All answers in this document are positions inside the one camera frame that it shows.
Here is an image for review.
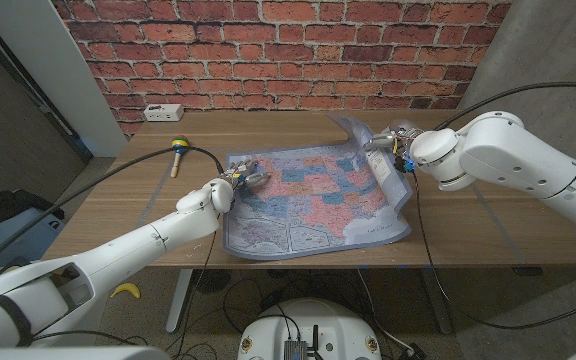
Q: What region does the colourful wooden maraca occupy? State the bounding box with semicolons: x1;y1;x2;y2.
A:
169;134;190;179

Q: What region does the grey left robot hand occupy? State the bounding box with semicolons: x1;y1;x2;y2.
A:
217;155;272;194

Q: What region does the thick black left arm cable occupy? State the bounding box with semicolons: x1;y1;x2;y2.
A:
0;146;225;289

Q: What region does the black round floor disc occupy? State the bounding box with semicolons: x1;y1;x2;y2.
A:
192;269;232;295

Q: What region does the laminated United States map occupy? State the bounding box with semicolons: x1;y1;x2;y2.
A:
221;113;414;261

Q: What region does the blue storage bin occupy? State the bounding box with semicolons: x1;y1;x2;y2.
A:
0;207;67;271

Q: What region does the white table leg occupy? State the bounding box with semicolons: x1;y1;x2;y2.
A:
165;268;194;332

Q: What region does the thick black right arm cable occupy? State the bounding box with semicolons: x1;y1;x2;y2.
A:
432;81;576;132

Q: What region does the grey tape strip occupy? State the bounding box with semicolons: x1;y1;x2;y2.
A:
135;169;175;229
470;182;529;265

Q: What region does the grey table leg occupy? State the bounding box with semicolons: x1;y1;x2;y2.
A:
421;269;454;335

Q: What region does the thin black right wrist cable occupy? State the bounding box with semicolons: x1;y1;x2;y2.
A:
410;169;576;331

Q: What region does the yellow banana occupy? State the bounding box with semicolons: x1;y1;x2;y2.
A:
109;282;142;300

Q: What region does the black bag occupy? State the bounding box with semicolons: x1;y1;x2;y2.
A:
0;189;64;239

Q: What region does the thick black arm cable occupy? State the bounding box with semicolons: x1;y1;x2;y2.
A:
0;146;225;289
432;81;576;132

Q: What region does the printed brick wall backdrop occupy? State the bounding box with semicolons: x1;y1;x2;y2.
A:
52;0;514;139

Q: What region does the grey electronics box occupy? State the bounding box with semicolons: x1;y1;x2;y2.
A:
283;339;309;360

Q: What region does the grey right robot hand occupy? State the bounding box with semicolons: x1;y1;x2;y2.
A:
365;119;427;174

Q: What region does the white power strip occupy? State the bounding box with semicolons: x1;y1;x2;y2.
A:
142;103;185;123

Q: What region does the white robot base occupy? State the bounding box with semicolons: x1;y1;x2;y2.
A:
237;298;383;360

